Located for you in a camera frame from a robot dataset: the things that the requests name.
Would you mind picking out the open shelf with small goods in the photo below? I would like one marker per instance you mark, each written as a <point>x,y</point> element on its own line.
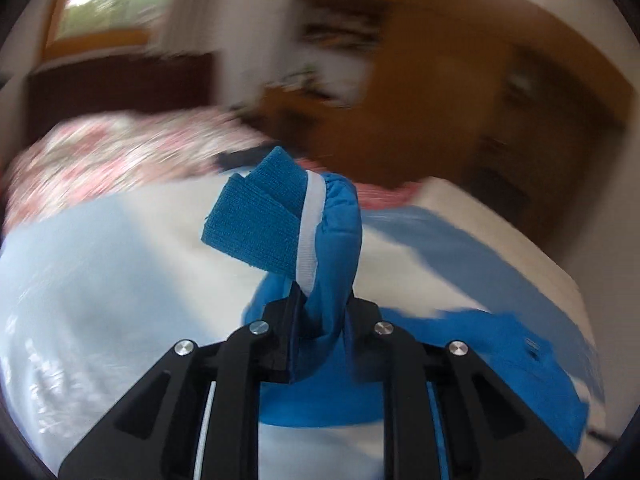
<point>335,55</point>

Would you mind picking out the floral quilt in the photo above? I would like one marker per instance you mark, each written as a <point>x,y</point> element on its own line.
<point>125,155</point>

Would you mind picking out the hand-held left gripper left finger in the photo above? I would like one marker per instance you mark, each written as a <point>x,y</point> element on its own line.
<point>280,355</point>

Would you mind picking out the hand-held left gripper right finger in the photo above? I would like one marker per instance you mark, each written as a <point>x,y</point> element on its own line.
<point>357,345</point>

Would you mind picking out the dark wooden headboard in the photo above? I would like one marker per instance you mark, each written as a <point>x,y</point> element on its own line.
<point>115,90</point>

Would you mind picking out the wooden wardrobe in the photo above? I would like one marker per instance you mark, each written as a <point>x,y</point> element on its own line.
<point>450,110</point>

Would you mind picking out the blue padded jacket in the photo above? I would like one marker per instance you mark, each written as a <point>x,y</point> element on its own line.
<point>330,240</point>

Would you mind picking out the dark cloth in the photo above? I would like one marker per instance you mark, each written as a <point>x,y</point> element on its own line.
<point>242,157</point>

